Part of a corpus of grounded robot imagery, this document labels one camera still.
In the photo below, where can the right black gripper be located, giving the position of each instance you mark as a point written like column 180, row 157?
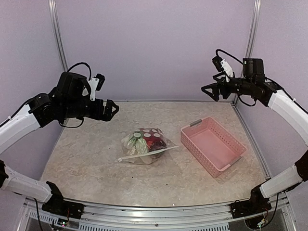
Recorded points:
column 222, row 83

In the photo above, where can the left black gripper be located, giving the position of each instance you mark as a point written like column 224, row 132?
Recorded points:
column 97, row 114

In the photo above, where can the white radish with leaves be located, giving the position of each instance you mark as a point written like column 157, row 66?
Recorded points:
column 128, row 144

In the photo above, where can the red apple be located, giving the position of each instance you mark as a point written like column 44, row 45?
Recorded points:
column 152, row 134

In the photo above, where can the clear dotted zip bag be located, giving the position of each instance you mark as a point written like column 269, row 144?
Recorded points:
column 148, row 158

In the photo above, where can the dark purple fruit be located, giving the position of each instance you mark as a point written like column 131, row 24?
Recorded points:
column 157, row 145

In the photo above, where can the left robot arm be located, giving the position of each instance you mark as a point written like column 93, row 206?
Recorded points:
column 73, row 97

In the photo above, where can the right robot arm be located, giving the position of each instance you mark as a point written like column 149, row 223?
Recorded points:
column 254, row 83

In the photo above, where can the pink perforated plastic basket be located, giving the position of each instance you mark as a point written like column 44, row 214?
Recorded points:
column 211, row 145

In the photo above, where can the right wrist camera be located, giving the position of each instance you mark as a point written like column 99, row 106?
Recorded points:
column 223, row 68

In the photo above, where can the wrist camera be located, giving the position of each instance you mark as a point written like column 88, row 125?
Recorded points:
column 96, row 84
column 223, row 68

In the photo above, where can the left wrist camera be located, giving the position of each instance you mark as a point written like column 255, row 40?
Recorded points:
column 96, row 84

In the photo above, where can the right aluminium frame post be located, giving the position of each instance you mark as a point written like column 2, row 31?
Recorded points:
column 253, row 29

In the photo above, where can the aluminium frame post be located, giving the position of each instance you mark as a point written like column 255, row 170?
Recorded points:
column 57, row 33
column 253, row 29

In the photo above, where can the left aluminium frame post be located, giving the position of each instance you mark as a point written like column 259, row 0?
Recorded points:
column 57, row 33

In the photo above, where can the front aluminium rail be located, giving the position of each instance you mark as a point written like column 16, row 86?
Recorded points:
column 214, row 217

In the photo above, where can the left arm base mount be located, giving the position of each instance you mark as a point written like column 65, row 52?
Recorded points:
column 59, row 206

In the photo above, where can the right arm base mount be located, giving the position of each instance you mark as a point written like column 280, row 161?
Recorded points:
column 254, row 205

